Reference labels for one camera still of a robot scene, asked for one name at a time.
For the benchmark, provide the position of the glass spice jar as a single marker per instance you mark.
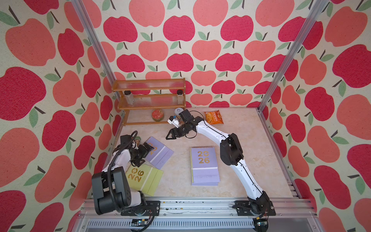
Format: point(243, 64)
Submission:
point(180, 97)
point(129, 97)

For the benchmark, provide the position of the wooden three-tier shelf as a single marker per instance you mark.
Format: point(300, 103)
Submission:
point(149, 95)

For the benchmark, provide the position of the right aluminium corner post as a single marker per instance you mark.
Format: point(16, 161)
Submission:
point(308, 24)

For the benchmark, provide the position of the green red food packet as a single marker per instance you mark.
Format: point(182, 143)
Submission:
point(137, 140)

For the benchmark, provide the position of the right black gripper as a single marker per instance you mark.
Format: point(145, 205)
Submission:
point(173, 131)

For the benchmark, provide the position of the purple calendar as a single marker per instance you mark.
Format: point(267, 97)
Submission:
point(205, 167)
point(159, 155)

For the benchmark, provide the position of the left glass spice jar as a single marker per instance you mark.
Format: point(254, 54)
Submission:
point(129, 97)

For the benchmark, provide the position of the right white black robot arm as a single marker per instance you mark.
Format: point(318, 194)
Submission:
point(231, 153)

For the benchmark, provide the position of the orange snack bag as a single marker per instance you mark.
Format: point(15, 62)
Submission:
point(213, 117)

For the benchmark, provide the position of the right glass spice jar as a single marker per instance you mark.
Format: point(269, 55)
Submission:
point(180, 97)

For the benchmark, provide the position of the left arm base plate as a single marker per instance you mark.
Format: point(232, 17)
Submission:
point(150, 209)

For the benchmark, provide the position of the yellow-green calendar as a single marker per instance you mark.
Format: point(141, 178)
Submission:
point(191, 164)
point(144, 178)

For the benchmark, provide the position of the aluminium front rail frame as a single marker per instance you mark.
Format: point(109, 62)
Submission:
point(202, 215)

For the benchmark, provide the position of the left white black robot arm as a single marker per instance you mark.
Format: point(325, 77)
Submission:
point(111, 190)

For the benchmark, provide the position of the white lid yellow can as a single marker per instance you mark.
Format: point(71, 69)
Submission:
point(178, 110)

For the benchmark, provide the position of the red flat tin can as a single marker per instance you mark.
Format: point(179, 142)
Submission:
point(157, 115)

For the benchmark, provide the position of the left aluminium corner post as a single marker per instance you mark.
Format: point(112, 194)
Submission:
point(92, 36)

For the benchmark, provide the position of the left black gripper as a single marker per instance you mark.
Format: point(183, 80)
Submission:
point(144, 152)

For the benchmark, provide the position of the aluminium corner post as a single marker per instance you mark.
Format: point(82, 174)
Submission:
point(308, 24)
point(92, 36)

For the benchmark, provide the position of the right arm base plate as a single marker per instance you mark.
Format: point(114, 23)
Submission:
point(247, 208)

